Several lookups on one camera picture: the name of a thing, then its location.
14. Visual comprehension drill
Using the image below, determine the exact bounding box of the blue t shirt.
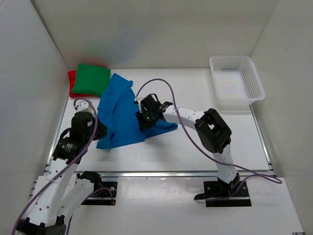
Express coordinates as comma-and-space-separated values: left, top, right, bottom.
96, 73, 178, 150

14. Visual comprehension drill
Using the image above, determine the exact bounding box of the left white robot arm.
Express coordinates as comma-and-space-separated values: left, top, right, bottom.
12, 108, 106, 235

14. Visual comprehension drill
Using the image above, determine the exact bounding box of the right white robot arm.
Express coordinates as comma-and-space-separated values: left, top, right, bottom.
134, 94, 240, 200

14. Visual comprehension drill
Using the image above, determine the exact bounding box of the green folded t shirt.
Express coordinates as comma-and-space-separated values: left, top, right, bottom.
71, 63, 111, 96

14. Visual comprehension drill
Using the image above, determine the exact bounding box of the red folded t shirt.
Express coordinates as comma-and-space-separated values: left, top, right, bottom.
67, 70, 80, 98

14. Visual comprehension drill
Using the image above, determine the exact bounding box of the white plastic basket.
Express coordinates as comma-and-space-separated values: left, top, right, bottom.
209, 55, 265, 109

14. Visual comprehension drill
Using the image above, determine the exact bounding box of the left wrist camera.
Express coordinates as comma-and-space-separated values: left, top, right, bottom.
73, 99, 94, 116

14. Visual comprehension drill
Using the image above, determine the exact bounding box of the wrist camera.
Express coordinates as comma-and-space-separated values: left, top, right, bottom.
134, 97, 142, 107
73, 99, 94, 116

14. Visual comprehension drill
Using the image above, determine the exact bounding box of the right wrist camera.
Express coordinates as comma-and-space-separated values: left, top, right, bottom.
134, 97, 142, 107

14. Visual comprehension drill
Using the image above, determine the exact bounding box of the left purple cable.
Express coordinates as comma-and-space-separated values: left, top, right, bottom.
11, 98, 115, 235

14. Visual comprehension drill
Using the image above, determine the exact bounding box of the purple cable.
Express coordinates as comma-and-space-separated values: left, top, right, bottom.
11, 98, 115, 235
135, 78, 283, 202

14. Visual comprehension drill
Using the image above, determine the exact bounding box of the aluminium rail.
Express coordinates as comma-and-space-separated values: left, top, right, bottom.
97, 171, 218, 178

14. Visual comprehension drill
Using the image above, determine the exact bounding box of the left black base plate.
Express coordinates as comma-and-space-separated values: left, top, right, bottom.
81, 181, 118, 206

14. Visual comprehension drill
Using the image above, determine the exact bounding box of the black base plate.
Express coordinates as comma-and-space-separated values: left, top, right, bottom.
194, 181, 252, 208
81, 181, 118, 206

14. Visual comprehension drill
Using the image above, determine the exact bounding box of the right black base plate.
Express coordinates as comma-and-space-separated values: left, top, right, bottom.
194, 181, 252, 208

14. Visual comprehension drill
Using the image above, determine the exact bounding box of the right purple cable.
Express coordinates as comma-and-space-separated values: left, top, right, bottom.
135, 78, 283, 202

